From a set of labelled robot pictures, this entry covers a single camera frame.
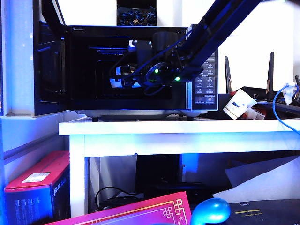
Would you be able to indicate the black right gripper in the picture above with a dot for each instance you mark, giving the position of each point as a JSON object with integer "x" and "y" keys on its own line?
{"x": 144, "y": 54}

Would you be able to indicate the black glass microwave door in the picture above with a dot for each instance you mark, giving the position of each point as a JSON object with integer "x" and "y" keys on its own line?
{"x": 49, "y": 70}

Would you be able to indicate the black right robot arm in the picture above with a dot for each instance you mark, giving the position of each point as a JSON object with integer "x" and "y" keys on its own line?
{"x": 211, "y": 30}

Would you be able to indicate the black Midea microwave oven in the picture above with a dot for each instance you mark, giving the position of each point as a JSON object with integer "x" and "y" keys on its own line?
{"x": 206, "y": 93}

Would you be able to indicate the pink gold-pattern gift box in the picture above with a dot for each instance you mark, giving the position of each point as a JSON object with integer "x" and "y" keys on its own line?
{"x": 129, "y": 213}

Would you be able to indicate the black gold-print box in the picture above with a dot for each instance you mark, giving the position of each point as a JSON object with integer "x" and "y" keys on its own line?
{"x": 269, "y": 215}

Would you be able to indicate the white table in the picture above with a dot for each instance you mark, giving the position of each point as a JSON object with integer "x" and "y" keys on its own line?
{"x": 164, "y": 129}

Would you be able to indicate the black computer case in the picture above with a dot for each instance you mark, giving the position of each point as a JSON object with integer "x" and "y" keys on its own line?
{"x": 157, "y": 168}

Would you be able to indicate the white blue-print paper cup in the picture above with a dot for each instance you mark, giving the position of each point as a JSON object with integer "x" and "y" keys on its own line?
{"x": 236, "y": 103}

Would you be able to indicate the white office partition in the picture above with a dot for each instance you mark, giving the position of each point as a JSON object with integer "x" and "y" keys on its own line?
{"x": 28, "y": 131}

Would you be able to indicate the black power adapter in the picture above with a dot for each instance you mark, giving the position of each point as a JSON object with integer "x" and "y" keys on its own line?
{"x": 122, "y": 202}

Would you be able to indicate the red white small packet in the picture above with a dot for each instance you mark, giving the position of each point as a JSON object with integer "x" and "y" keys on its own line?
{"x": 254, "y": 114}

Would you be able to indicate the black router with antennas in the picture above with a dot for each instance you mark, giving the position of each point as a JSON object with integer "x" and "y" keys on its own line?
{"x": 262, "y": 92}

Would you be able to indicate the white foam sheet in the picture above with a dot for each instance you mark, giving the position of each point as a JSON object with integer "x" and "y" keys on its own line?
{"x": 253, "y": 171}
{"x": 269, "y": 187}

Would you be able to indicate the glossy blue round object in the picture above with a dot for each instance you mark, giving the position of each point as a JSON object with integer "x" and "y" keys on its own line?
{"x": 208, "y": 211}

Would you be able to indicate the red and blue carton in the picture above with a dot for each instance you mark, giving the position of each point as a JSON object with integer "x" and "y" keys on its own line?
{"x": 28, "y": 201}

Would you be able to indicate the white tape tag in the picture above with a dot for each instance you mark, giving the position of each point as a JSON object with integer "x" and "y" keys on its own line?
{"x": 288, "y": 93}

